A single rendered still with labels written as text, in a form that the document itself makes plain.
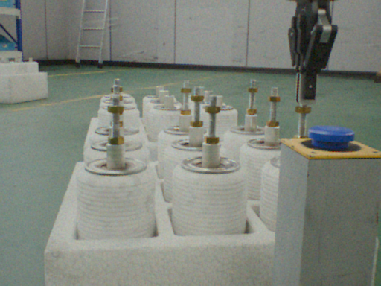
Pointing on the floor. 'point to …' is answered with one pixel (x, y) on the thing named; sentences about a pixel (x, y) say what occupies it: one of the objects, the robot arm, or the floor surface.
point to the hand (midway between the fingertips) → (306, 88)
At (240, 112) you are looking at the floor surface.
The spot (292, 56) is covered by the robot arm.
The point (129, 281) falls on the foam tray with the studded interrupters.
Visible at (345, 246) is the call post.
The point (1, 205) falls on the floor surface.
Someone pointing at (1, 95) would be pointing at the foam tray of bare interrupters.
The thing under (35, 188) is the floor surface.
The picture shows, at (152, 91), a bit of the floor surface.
